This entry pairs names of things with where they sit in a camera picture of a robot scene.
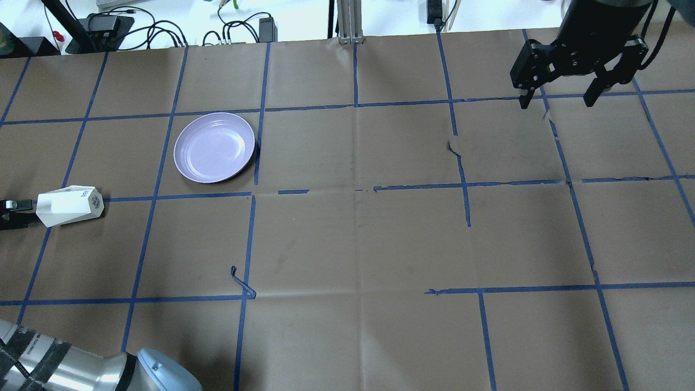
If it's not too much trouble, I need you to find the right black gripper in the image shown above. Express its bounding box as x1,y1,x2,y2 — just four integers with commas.
510,1,652,110

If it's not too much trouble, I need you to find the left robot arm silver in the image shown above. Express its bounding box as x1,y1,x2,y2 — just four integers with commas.
1,321,202,390

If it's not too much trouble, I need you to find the lilac plate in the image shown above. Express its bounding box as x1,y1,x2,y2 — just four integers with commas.
172,113,256,184

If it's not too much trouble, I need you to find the brown paper table cover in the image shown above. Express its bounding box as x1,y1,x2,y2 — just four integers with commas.
2,24,694,390

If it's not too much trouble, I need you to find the black power brick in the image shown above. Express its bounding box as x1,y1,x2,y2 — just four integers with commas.
258,16,277,43

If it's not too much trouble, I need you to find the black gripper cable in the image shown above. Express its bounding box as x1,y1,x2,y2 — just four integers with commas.
641,0,677,71

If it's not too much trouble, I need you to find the aluminium frame post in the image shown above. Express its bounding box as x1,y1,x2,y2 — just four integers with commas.
336,0,364,45

